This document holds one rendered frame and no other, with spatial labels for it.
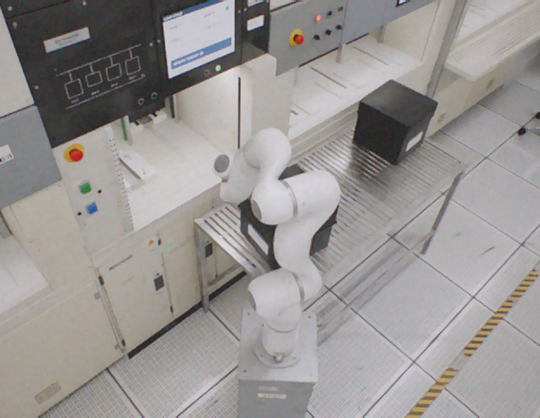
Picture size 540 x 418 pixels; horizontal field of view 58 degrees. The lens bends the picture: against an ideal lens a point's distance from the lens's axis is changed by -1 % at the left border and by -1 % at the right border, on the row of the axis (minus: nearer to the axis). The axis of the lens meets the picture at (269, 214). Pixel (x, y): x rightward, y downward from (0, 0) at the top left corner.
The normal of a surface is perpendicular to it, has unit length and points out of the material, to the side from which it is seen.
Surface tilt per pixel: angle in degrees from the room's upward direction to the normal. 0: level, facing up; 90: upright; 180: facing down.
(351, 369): 0
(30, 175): 90
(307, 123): 0
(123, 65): 90
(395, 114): 0
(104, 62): 90
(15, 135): 90
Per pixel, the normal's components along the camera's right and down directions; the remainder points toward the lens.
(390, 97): 0.05, -0.67
